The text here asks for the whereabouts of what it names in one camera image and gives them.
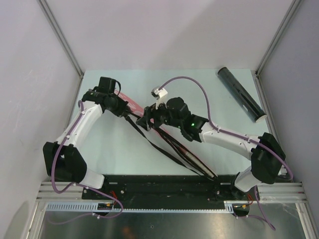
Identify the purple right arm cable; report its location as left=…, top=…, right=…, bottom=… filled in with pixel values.
left=159, top=76, right=295, bottom=231

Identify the right aluminium frame post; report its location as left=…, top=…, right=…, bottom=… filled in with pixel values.
left=255, top=0, right=304, bottom=77

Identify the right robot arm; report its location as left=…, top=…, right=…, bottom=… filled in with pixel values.
left=137, top=97, right=286, bottom=200

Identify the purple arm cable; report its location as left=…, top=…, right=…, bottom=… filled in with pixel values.
left=47, top=101, right=125, bottom=226
left=159, top=76, right=295, bottom=231

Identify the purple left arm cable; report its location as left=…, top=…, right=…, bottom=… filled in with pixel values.
left=47, top=101, right=125, bottom=226

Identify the pink racket bag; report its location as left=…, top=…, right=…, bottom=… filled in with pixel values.
left=115, top=90, right=217, bottom=180

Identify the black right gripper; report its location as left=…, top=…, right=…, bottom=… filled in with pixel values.
left=136, top=98, right=182, bottom=132

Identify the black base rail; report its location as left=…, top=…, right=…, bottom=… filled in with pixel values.
left=81, top=174, right=265, bottom=210

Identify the aluminium frame post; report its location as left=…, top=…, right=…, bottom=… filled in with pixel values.
left=255, top=0, right=304, bottom=77
left=37, top=0, right=84, bottom=79

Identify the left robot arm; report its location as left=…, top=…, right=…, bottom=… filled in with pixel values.
left=43, top=77, right=129, bottom=199

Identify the aluminium base extrusion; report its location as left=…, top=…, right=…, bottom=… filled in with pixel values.
left=36, top=181, right=307, bottom=204

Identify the black shuttlecock tube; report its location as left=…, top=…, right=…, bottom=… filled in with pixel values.
left=217, top=67, right=267, bottom=123

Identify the white slotted cable duct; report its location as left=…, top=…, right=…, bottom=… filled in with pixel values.
left=46, top=201, right=250, bottom=213

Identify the left aluminium frame post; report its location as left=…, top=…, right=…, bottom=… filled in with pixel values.
left=37, top=0, right=84, bottom=79

